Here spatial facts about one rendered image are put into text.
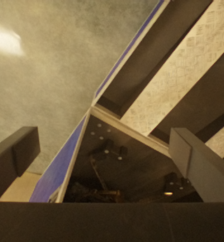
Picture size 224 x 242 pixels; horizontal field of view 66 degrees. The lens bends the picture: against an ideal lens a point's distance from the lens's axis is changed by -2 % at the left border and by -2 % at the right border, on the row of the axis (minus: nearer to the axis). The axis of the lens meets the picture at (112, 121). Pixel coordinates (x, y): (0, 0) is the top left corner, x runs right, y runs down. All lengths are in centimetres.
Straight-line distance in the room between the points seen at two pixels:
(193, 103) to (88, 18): 70
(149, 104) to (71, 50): 48
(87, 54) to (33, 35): 28
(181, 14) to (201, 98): 45
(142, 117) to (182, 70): 30
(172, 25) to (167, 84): 25
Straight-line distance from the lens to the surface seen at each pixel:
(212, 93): 108
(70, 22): 94
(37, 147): 17
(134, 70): 93
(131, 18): 89
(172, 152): 16
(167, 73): 86
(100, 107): 93
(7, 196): 193
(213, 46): 91
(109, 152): 102
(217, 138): 117
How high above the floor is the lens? 87
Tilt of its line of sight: 48 degrees down
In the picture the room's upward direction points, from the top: 170 degrees counter-clockwise
